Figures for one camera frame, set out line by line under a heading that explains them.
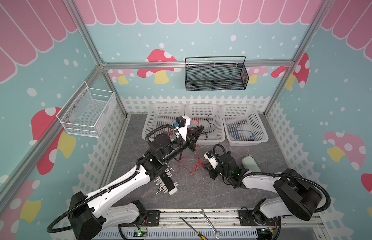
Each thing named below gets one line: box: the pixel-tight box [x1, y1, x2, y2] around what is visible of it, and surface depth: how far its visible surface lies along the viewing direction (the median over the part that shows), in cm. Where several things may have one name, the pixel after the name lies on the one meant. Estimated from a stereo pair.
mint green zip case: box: [241, 155, 262, 172], surface depth 91 cm
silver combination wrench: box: [199, 209, 222, 240], surface depth 74 cm
